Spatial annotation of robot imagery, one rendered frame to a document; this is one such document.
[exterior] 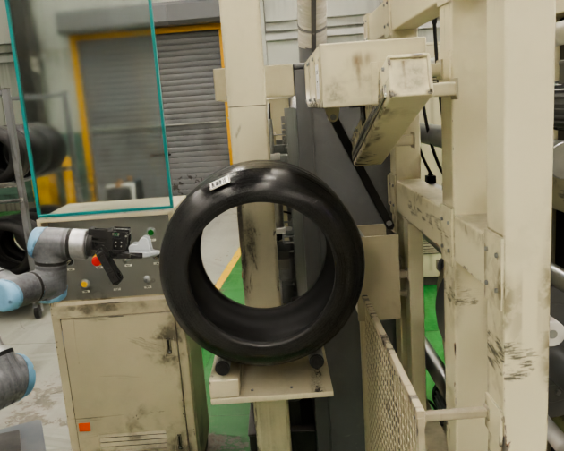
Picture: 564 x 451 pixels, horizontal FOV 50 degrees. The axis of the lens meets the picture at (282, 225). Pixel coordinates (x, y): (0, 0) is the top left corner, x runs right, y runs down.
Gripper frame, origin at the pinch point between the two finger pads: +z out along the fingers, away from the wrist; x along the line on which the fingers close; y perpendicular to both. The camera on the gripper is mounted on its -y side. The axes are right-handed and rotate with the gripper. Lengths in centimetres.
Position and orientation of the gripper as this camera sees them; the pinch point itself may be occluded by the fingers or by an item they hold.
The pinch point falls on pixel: (157, 254)
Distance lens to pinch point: 183.8
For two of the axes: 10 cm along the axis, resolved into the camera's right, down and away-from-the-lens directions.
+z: 10.0, 0.5, 0.3
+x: -0.2, -2.0, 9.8
